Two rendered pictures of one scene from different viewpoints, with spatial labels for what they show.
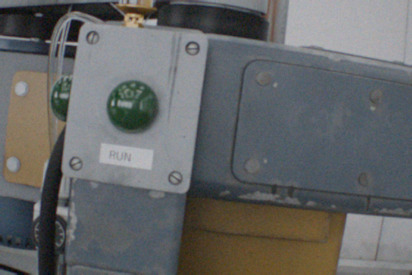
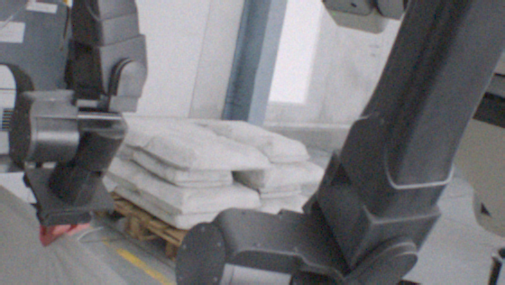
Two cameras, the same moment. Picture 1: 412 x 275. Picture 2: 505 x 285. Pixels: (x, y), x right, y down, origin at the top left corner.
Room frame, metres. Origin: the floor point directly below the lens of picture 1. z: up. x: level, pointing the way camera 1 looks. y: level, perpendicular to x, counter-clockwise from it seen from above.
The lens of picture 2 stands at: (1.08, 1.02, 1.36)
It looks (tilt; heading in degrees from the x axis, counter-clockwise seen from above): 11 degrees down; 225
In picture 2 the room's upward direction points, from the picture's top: 11 degrees clockwise
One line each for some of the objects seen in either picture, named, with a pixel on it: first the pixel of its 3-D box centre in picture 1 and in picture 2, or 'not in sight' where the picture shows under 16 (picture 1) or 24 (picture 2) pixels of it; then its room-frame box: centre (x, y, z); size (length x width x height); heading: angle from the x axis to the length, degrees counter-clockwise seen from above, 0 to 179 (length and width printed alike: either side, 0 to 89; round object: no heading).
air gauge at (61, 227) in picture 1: (50, 232); not in sight; (0.74, 0.13, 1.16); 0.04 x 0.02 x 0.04; 92
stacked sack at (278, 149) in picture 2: not in sight; (254, 141); (-2.11, -2.09, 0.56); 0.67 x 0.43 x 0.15; 92
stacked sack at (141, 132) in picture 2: not in sight; (162, 134); (-1.47, -2.24, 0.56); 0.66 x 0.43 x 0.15; 179
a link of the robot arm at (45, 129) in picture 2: not in sight; (72, 106); (0.73, 0.41, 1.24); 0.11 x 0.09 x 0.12; 1
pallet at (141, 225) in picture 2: not in sight; (206, 216); (-1.78, -2.06, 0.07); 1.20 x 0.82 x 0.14; 4
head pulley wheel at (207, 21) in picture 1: (212, 27); not in sight; (0.70, 0.01, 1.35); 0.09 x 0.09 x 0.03
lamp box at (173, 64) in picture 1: (135, 105); not in sight; (0.52, 0.04, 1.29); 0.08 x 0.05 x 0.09; 92
